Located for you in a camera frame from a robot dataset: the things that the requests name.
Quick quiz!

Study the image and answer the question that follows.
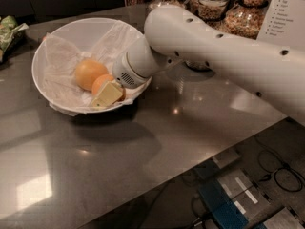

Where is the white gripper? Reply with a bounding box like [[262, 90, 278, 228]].
[[91, 52, 148, 108]]

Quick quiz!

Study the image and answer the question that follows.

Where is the orange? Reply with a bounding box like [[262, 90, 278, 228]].
[[91, 74, 120, 96], [74, 59, 109, 91]]

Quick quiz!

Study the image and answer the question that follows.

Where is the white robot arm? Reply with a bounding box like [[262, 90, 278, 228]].
[[111, 5, 305, 124]]

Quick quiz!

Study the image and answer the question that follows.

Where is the white bowl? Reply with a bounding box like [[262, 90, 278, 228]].
[[31, 17, 153, 115]]

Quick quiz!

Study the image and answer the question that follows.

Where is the white paper napkin liner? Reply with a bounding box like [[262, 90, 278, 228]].
[[42, 20, 151, 116]]

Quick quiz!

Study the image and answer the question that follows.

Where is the left glass cereal jar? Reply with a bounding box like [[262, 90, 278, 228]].
[[147, 0, 186, 13]]

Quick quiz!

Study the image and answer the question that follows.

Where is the glass cereal jar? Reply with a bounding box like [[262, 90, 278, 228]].
[[147, 0, 186, 13], [186, 0, 229, 30], [223, 0, 269, 39]]

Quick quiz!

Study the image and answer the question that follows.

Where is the middle glass cereal jar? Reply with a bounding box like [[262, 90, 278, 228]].
[[186, 0, 229, 30]]

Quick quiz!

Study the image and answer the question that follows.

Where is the right glass cereal jar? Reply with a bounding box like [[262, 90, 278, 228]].
[[223, 0, 269, 39]]

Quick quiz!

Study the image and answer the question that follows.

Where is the blue and grey floor box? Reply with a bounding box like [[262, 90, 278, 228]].
[[194, 149, 304, 229]]

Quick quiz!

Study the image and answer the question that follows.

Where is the allergen info sign card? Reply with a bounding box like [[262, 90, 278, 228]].
[[257, 0, 305, 51]]

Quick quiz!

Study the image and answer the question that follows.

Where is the black cable on floor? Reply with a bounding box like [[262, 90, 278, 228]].
[[255, 136, 305, 193]]

